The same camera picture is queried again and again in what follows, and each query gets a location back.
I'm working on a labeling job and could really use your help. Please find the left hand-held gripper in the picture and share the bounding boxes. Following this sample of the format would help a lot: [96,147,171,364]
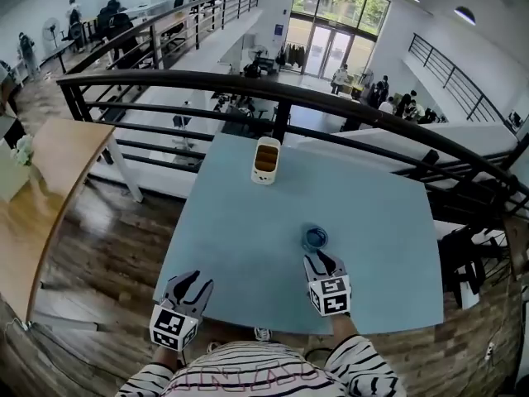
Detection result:
[149,270,215,352]

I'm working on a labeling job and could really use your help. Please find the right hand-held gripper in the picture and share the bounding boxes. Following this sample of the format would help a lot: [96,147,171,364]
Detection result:
[303,251,352,318]

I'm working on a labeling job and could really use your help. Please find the small blue glass cup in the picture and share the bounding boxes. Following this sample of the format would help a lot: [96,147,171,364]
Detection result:
[300,222,330,253]

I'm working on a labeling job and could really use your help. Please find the person's left forearm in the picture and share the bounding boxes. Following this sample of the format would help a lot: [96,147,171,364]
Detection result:
[115,343,183,397]

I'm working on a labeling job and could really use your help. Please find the person's right forearm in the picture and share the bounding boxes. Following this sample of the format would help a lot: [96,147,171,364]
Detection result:
[324,313,408,397]

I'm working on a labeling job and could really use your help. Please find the black and white striped shirt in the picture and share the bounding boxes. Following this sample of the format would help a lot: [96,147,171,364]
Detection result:
[160,339,348,397]

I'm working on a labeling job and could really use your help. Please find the white organizer box orange inside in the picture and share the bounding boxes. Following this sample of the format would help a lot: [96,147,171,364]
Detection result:
[250,136,281,186]

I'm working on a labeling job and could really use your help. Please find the black garment on chair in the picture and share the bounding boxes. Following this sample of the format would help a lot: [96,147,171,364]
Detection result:
[437,224,506,310]

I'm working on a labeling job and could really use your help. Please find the wooden desk with white legs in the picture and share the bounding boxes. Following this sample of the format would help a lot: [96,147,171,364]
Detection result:
[0,117,145,326]

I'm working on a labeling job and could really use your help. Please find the black curved metal railing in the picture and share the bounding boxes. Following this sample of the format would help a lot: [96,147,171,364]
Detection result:
[56,69,529,233]

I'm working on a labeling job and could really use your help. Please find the white cardboard box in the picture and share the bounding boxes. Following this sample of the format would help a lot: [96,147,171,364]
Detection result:
[0,142,32,203]

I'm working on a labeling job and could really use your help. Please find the clothes rack with dark coats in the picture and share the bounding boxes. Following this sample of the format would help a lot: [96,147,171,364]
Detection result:
[280,41,307,70]

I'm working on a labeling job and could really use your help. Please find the glass entrance door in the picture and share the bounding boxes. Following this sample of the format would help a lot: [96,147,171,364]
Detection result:
[303,22,357,80]

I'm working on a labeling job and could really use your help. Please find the white flower bouquet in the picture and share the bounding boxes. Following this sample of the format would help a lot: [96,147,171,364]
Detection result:
[10,134,35,168]

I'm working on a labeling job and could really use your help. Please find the large window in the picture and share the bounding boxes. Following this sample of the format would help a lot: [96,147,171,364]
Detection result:
[290,0,392,37]

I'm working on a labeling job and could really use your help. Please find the black mezzanine railing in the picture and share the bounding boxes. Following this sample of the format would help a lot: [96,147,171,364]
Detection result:
[57,0,262,87]

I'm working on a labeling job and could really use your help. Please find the white standing fan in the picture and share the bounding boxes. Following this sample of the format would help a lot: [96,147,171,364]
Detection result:
[42,17,63,57]

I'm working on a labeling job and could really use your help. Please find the black wall-side railing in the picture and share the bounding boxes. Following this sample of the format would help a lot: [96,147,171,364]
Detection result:
[407,32,514,124]

